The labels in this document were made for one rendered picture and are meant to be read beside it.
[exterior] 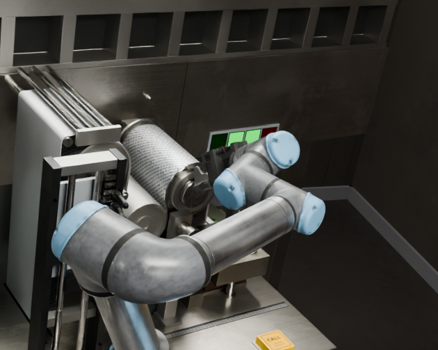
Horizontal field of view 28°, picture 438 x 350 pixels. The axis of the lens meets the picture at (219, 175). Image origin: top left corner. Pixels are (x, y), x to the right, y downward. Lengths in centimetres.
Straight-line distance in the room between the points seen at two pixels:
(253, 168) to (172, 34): 66
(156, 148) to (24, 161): 32
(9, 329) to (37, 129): 50
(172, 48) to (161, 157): 33
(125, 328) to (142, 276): 25
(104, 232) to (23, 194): 69
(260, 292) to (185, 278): 101
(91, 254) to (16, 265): 80
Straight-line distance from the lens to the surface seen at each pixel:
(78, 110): 190
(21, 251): 213
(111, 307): 154
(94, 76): 219
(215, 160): 190
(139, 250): 136
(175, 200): 204
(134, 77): 225
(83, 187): 178
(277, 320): 229
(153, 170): 209
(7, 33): 206
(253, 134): 255
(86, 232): 141
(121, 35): 219
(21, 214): 209
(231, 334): 221
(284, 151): 174
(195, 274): 139
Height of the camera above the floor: 223
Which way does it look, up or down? 27 degrees down
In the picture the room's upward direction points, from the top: 11 degrees clockwise
